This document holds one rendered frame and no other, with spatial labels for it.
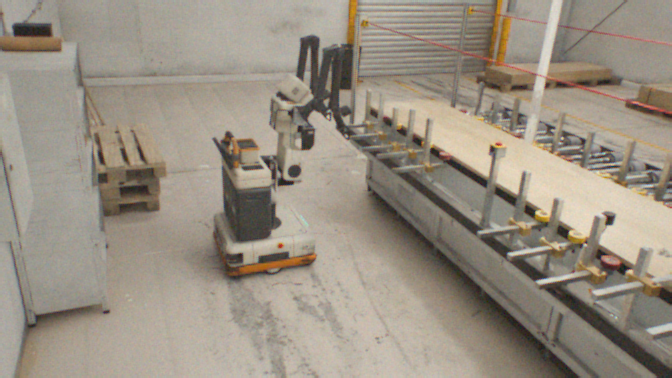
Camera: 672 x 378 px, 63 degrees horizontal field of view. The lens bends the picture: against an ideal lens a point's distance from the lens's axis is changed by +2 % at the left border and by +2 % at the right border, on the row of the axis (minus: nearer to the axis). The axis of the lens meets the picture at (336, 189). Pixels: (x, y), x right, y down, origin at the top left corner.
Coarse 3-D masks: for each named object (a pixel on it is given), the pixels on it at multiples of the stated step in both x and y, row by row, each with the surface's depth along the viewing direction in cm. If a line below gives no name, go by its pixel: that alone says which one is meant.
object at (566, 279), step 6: (600, 270) 258; (606, 270) 258; (564, 276) 251; (570, 276) 251; (576, 276) 252; (582, 276) 253; (588, 276) 254; (540, 282) 245; (546, 282) 246; (552, 282) 247; (558, 282) 248; (564, 282) 250; (570, 282) 251; (540, 288) 245
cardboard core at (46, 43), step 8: (0, 40) 315; (8, 40) 316; (16, 40) 318; (24, 40) 319; (32, 40) 321; (40, 40) 322; (48, 40) 323; (56, 40) 325; (0, 48) 316; (8, 48) 318; (16, 48) 319; (24, 48) 320; (32, 48) 322; (40, 48) 323; (48, 48) 325; (56, 48) 326
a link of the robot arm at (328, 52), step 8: (328, 48) 353; (336, 48) 351; (328, 56) 352; (328, 64) 355; (320, 72) 357; (328, 72) 357; (320, 80) 357; (320, 88) 359; (320, 96) 361; (320, 104) 361; (320, 112) 363
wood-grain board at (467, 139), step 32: (416, 128) 442; (448, 128) 445; (480, 128) 449; (480, 160) 378; (512, 160) 381; (544, 160) 384; (512, 192) 330; (544, 192) 331; (576, 192) 333; (608, 192) 335; (576, 224) 292; (640, 224) 296
